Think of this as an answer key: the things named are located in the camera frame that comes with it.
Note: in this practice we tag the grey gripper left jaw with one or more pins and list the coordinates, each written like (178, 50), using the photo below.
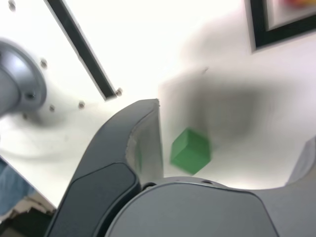
(98, 172)

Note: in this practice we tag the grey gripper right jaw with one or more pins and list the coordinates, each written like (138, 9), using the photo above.
(197, 212)

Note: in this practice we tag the green cube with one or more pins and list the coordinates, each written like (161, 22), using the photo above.
(191, 151)

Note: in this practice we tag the yellow cube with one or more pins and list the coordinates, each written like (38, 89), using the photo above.
(308, 2)

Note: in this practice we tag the black tape square outline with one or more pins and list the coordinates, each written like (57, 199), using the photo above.
(258, 29)

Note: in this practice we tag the person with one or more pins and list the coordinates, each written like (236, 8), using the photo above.
(12, 185)

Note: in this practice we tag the black tape strip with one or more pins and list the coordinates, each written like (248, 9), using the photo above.
(81, 49)

